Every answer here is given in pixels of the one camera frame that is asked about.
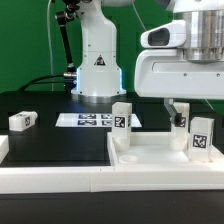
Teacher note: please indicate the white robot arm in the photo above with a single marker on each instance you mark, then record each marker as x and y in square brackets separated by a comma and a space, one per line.
[99, 78]

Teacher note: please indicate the white U-shaped fence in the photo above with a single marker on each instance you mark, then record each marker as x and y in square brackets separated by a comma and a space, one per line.
[190, 176]

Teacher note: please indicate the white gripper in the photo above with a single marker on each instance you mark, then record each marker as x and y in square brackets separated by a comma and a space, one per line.
[161, 71]

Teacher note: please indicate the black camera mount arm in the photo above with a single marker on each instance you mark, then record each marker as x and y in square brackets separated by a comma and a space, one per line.
[62, 18]

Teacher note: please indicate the white sheet with markers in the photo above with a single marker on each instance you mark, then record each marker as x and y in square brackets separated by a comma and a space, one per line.
[90, 120]

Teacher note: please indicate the white square table top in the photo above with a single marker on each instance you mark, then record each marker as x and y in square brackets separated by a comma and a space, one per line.
[149, 148]

